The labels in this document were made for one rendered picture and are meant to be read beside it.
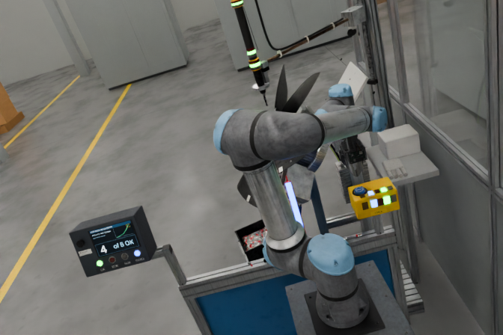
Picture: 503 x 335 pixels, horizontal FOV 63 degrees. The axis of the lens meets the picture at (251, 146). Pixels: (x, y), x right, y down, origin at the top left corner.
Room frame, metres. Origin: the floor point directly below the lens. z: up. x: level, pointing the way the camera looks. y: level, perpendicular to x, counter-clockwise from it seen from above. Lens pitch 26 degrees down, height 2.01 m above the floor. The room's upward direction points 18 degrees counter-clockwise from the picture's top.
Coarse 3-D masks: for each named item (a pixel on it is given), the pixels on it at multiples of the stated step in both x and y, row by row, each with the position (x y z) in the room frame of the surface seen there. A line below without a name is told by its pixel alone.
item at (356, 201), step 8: (360, 184) 1.30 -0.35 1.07; (368, 184) 1.29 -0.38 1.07; (376, 184) 1.27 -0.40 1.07; (384, 184) 1.26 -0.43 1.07; (392, 184) 1.24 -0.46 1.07; (352, 192) 1.27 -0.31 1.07; (384, 192) 1.21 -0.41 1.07; (392, 192) 1.20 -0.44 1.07; (352, 200) 1.26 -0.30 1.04; (360, 200) 1.21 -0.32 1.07; (368, 200) 1.21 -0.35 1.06; (360, 208) 1.21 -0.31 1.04; (376, 208) 1.21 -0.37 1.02; (384, 208) 1.21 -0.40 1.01; (392, 208) 1.20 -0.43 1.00; (360, 216) 1.21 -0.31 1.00; (368, 216) 1.21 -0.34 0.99
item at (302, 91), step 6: (312, 78) 1.64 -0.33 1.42; (306, 84) 1.63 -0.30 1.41; (312, 84) 1.68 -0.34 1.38; (300, 90) 1.62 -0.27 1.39; (306, 90) 1.67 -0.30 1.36; (294, 96) 1.61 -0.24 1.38; (300, 96) 1.67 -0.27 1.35; (306, 96) 1.70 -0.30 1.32; (288, 102) 1.61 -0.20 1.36; (294, 102) 1.66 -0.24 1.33; (300, 102) 1.70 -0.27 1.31; (288, 108) 1.66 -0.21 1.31; (294, 108) 1.69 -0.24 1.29
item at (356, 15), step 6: (354, 6) 1.99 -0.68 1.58; (360, 6) 1.95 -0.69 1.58; (342, 12) 1.95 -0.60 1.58; (348, 12) 1.92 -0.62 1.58; (354, 12) 1.91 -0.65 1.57; (360, 12) 1.93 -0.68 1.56; (348, 18) 1.92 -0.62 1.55; (354, 18) 1.90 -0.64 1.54; (360, 18) 1.92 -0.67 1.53; (348, 24) 1.93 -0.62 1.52; (354, 24) 1.90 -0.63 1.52
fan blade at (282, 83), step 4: (284, 72) 1.98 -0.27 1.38; (280, 76) 1.89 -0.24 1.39; (284, 76) 1.98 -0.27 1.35; (280, 80) 1.90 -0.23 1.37; (284, 80) 1.98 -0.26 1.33; (280, 84) 1.90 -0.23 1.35; (284, 84) 1.98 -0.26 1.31; (280, 88) 1.90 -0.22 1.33; (284, 88) 1.97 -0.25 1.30; (276, 92) 1.85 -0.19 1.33; (280, 92) 1.89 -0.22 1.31; (284, 92) 1.96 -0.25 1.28; (276, 96) 1.84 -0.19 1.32; (280, 96) 1.89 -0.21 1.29; (284, 96) 1.95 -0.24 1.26; (276, 100) 1.84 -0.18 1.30; (280, 100) 1.88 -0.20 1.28; (284, 100) 1.93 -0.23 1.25; (276, 104) 1.83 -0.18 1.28; (280, 104) 1.87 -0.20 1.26; (284, 104) 1.92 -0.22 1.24; (280, 108) 1.86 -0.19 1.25
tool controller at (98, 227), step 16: (80, 224) 1.38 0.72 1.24; (96, 224) 1.32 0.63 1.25; (112, 224) 1.30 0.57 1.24; (128, 224) 1.29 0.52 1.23; (144, 224) 1.34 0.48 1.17; (80, 240) 1.30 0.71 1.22; (96, 240) 1.30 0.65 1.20; (112, 240) 1.29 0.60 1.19; (128, 240) 1.28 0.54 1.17; (144, 240) 1.28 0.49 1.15; (80, 256) 1.29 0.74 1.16; (96, 256) 1.29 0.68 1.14; (144, 256) 1.26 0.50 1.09; (96, 272) 1.27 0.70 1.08
